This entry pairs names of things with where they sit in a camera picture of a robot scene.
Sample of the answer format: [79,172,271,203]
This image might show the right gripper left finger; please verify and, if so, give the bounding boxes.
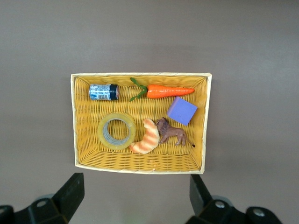
[0,172,85,224]

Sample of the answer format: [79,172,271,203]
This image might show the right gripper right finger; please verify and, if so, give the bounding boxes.
[184,174,283,224]

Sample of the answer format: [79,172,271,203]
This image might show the clear packing tape roll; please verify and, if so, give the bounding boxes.
[98,112,136,151]

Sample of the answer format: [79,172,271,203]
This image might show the brown toy lion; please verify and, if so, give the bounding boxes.
[155,117,196,148]

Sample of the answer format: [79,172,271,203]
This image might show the toy croissant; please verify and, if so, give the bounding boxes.
[129,118,161,155]

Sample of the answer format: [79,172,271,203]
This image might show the purple foam cube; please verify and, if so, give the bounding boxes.
[166,96,198,126]

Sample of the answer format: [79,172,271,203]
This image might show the yellow wicker basket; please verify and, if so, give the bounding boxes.
[71,72,213,175]

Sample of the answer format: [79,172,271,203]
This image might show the small jar with black lid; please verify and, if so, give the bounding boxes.
[89,84,120,101]

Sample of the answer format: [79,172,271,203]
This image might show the orange toy carrot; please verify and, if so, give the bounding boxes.
[129,77,195,102]

